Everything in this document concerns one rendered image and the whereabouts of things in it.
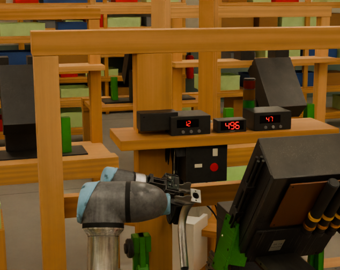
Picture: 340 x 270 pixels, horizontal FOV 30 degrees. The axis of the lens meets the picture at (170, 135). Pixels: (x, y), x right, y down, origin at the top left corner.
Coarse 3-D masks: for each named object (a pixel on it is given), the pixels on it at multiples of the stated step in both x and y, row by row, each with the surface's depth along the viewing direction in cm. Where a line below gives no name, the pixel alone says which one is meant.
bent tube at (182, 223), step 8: (192, 192) 232; (200, 192) 233; (192, 200) 230; (200, 200) 231; (184, 208) 237; (184, 216) 238; (184, 224) 239; (184, 232) 237; (184, 240) 234; (184, 248) 232; (184, 256) 230; (184, 264) 228
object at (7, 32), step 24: (0, 0) 846; (24, 0) 852; (48, 0) 860; (72, 0) 871; (0, 24) 847; (24, 24) 858; (72, 24) 879; (72, 72) 883; (72, 96) 899; (0, 120) 876; (72, 120) 906
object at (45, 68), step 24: (48, 72) 234; (144, 72) 243; (168, 72) 246; (48, 96) 236; (144, 96) 245; (168, 96) 248; (48, 120) 237; (48, 144) 239; (48, 168) 241; (144, 168) 251; (168, 168) 254; (48, 192) 243; (48, 216) 245; (48, 240) 247; (168, 240) 260; (48, 264) 249; (168, 264) 262
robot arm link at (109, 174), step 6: (108, 168) 219; (114, 168) 220; (102, 174) 221; (108, 174) 217; (114, 174) 218; (120, 174) 219; (126, 174) 220; (132, 174) 221; (102, 180) 219; (108, 180) 217; (114, 180) 218; (120, 180) 218; (126, 180) 219; (132, 180) 220
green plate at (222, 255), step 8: (224, 224) 235; (224, 232) 233; (232, 232) 226; (224, 240) 232; (232, 240) 225; (224, 248) 230; (232, 248) 226; (216, 256) 236; (224, 256) 229; (232, 256) 228; (240, 256) 229; (216, 264) 234; (224, 264) 228; (232, 264) 229; (240, 264) 230
